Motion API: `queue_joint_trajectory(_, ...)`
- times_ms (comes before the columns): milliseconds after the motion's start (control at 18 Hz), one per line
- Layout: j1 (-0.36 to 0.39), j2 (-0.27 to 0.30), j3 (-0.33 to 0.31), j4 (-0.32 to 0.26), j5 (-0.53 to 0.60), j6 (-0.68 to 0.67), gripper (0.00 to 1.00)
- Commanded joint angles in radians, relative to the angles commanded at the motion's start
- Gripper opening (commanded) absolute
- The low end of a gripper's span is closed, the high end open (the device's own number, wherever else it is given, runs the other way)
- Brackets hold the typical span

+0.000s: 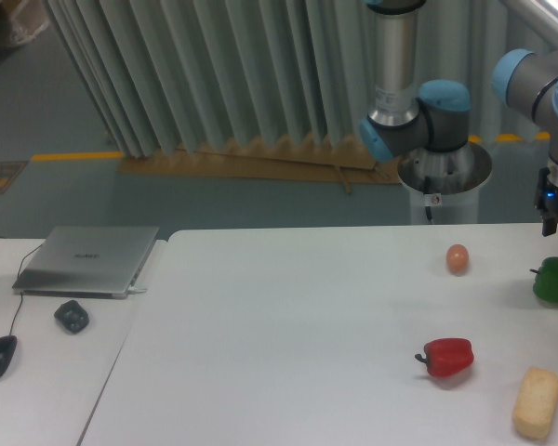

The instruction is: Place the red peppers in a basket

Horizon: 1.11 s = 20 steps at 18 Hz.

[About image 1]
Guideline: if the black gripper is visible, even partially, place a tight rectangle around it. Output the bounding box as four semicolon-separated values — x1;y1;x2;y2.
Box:
534;165;558;237

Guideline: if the red bell pepper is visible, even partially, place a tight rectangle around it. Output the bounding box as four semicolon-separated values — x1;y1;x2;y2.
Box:
414;338;474;378

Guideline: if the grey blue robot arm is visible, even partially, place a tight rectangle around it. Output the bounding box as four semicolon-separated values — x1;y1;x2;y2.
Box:
359;1;558;236

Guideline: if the green bell pepper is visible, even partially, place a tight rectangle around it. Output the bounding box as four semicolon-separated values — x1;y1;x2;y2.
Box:
530;256;558;304

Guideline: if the brown egg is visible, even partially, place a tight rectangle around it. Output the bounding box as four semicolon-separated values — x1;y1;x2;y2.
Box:
445;244;470;274

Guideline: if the beige bread loaf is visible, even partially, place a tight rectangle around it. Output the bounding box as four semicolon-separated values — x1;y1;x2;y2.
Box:
511;367;558;440

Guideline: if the brown cardboard sheet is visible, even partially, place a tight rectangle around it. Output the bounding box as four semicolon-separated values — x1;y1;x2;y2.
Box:
118;135;400;194

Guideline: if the grey pleated curtain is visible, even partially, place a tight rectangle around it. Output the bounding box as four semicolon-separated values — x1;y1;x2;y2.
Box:
44;1;558;158

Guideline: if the yellow floor tape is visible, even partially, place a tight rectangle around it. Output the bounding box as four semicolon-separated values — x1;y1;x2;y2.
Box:
31;151;123;162

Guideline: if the silver closed laptop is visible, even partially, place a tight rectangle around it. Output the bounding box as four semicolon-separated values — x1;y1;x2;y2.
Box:
12;226;159;298

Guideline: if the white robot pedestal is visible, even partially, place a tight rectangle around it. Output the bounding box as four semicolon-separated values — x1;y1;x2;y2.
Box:
397;142;492;225

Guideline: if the white laptop cable plug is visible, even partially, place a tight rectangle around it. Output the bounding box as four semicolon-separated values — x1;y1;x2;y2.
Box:
127;287;148;295

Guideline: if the black mouse cable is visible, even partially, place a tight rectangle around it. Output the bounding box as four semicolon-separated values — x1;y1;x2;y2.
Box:
0;235;47;338

